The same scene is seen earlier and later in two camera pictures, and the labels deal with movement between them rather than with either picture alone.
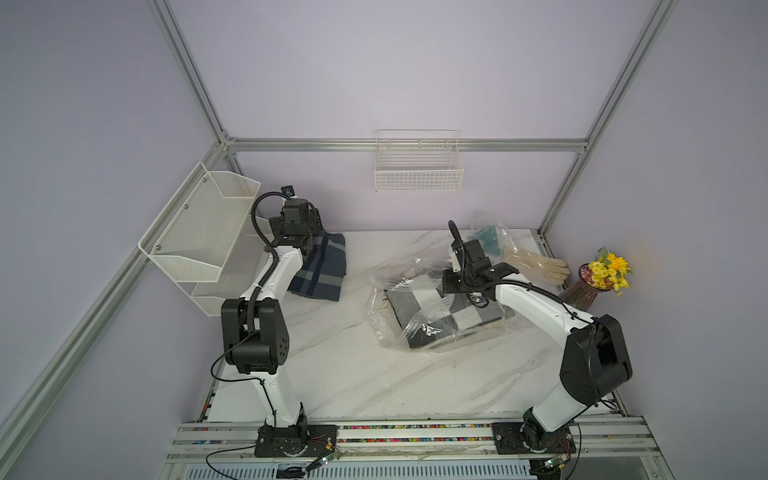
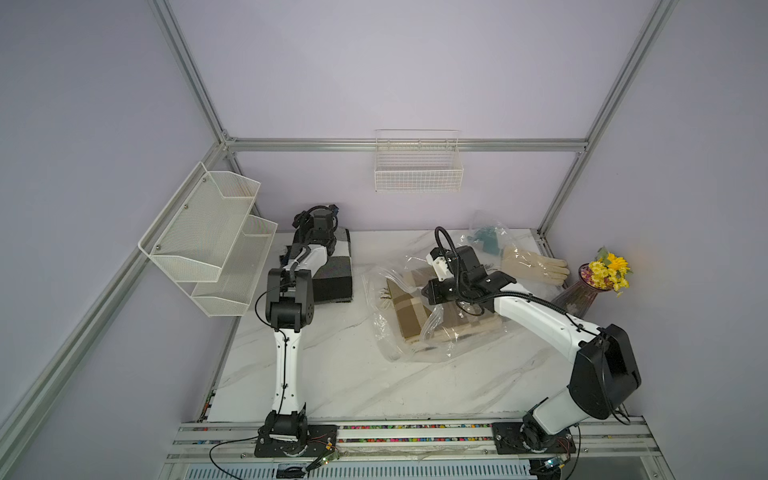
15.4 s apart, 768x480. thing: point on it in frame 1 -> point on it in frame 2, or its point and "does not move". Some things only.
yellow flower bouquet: (608, 271) does not move
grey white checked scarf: (428, 315) -> (333, 282)
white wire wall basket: (418, 160) does not move
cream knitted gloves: (536, 267) does not move
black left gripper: (277, 227) -> (309, 221)
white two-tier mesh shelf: (208, 239) does not move
